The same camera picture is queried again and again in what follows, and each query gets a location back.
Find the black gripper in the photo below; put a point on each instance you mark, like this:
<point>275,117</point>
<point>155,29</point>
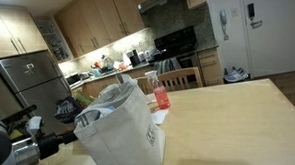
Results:
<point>51,143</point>

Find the white canvas tote bag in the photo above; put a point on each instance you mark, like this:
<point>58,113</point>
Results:
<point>125,138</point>

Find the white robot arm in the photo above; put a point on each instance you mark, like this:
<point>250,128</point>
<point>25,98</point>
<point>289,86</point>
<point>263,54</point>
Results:
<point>1,146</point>

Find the blue chips bag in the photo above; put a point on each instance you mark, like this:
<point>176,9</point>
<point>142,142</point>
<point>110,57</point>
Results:
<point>66,109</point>

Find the yellow-green snack bag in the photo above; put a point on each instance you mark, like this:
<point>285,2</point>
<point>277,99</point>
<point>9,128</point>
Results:
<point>83,98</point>

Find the stainless steel refrigerator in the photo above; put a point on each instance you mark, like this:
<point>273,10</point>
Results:
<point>37,84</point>

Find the black toaster oven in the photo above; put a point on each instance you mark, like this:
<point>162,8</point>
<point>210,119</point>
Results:
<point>73,79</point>

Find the blue white box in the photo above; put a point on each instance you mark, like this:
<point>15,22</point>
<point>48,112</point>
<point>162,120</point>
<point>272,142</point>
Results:
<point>109,107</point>

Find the white red fridge magnet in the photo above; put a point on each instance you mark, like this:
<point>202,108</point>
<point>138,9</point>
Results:
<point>29,66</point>

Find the teal cup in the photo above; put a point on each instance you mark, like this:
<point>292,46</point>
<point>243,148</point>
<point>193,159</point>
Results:
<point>97,72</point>

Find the orange kitchen utensil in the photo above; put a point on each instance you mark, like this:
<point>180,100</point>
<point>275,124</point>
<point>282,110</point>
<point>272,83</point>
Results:
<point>97,64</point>

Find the clear glass pitcher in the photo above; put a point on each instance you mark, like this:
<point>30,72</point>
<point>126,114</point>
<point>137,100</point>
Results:
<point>107,62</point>

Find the open glassware shelf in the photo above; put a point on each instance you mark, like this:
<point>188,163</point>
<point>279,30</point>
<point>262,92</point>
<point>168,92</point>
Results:
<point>54,38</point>

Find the white paper sheet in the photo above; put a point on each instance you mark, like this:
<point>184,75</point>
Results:
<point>160,115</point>

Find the pale tall cabinets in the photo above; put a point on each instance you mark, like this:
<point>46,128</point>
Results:
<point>23,30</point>

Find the black coffee maker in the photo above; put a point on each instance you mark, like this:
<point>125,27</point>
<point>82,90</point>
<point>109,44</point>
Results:
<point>134,58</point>

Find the orange spray bottle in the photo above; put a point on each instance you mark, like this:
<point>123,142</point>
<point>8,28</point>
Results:
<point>161,94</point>

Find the striped dish towel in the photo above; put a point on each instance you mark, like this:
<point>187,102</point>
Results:
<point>166,65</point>

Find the black kitchen stove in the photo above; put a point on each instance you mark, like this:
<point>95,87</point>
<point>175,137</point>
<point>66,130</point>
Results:
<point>176,40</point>

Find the steel range hood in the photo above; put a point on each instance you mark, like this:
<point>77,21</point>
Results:
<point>154,1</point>

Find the wooden drawer cabinet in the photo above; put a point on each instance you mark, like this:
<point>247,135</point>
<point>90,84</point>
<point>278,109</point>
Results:
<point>210,67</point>

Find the white blue sneaker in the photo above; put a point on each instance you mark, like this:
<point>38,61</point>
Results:
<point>243,72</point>
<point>231,76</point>

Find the black door lock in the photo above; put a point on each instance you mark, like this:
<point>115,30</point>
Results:
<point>250,10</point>

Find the white door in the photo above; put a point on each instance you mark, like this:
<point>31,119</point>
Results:
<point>279,38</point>

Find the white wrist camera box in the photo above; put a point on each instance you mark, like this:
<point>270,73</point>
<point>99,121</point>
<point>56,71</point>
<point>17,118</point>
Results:
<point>34,125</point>

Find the wooden wall cabinets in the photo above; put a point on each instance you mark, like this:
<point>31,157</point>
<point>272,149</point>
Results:
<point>100,20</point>

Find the grey wall phone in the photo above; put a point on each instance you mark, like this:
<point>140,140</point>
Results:
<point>223,19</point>

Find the white light switch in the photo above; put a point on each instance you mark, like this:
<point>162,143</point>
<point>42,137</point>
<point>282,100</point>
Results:
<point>234,12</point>

